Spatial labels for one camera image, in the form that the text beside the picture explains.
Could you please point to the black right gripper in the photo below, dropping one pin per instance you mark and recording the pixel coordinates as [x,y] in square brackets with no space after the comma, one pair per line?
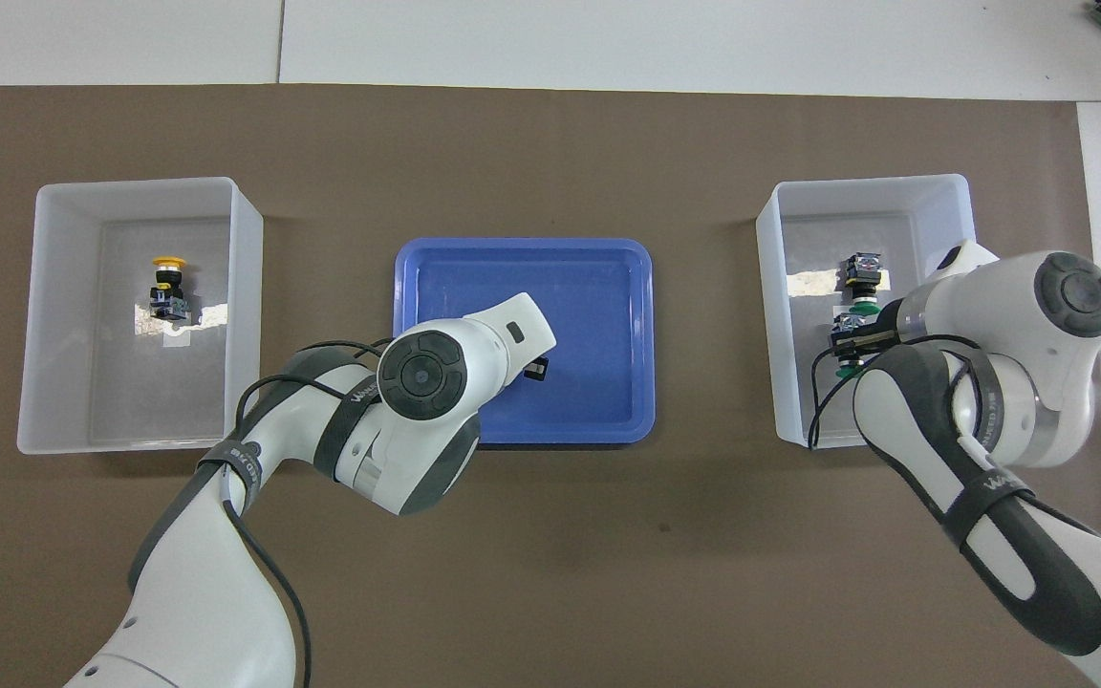
[887,323]

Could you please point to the green push button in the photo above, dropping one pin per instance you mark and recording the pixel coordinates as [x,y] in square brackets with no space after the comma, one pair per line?
[847,370]
[864,272]

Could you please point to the yellow push button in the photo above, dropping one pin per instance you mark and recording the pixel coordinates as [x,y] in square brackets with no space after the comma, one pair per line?
[168,291]

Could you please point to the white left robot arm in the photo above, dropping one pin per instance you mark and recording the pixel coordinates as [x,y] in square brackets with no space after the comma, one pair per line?
[417,382]

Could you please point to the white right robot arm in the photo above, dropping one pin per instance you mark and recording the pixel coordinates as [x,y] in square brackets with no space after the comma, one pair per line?
[1038,334]

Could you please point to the translucent white plastic box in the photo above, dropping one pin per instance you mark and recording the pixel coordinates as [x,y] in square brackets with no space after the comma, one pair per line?
[120,382]
[799,382]

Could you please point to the blue plastic tray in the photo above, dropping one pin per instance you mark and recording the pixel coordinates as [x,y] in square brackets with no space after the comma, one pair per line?
[589,315]

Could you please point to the brown table mat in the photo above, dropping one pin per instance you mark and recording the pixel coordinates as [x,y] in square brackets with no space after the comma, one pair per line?
[550,554]

